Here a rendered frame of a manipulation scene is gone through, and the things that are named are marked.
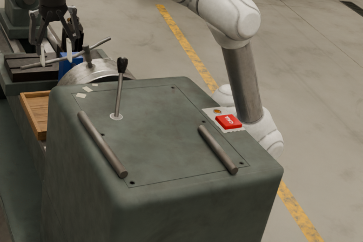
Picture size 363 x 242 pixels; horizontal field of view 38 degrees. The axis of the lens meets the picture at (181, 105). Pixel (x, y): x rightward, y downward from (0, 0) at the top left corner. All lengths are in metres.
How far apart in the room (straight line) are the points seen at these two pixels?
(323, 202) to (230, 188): 2.27
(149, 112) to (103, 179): 0.34
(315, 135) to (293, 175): 0.66
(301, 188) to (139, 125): 2.27
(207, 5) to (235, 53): 0.19
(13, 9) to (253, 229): 1.81
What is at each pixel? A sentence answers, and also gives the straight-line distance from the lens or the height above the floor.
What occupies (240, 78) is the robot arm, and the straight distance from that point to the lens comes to 1.81.
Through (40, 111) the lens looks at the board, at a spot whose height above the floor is 0.89.
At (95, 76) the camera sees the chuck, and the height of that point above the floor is 1.23.
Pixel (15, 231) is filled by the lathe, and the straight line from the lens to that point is 2.14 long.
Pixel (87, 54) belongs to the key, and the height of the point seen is 1.28.
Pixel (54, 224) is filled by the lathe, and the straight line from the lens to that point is 1.78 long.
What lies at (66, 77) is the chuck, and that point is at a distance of 1.81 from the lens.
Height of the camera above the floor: 2.03
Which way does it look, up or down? 29 degrees down
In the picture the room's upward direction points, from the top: 11 degrees clockwise
